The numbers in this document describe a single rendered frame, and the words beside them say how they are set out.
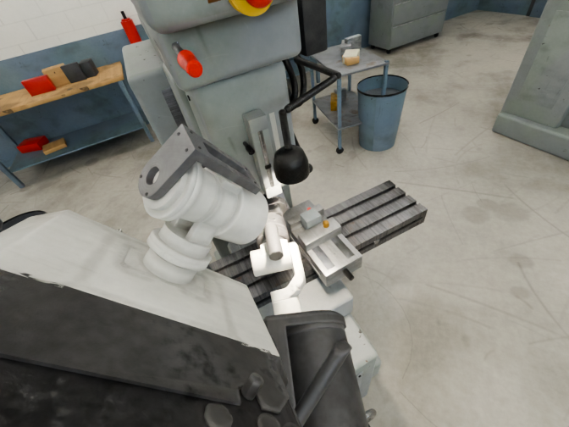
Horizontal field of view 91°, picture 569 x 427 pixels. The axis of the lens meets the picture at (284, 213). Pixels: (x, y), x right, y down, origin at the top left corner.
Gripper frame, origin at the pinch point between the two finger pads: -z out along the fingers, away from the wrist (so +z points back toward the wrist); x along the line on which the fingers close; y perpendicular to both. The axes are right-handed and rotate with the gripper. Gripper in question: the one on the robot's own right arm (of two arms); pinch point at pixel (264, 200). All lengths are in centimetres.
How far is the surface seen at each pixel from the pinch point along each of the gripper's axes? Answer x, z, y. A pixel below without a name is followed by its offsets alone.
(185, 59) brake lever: 4, 27, -48
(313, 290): -9.5, 13.0, 37.8
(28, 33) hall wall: 234, -372, -18
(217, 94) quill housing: 3.1, 10.3, -37.6
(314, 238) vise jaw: -13.5, 4.5, 18.8
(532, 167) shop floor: -234, -98, 122
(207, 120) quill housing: 6.4, 10.6, -33.2
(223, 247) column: 28, -31, 53
